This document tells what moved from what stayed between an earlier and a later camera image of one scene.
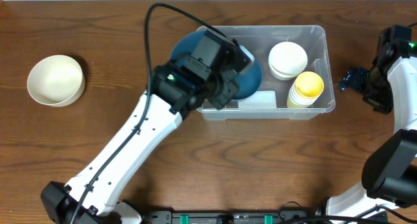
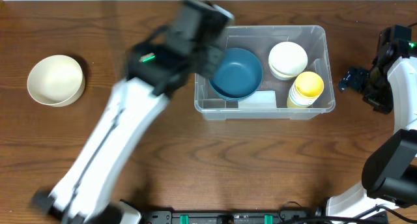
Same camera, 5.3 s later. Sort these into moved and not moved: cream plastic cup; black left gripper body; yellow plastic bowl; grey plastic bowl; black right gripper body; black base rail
Moved: cream plastic cup; black left gripper body
Not moved: black right gripper body; black base rail; grey plastic bowl; yellow plastic bowl
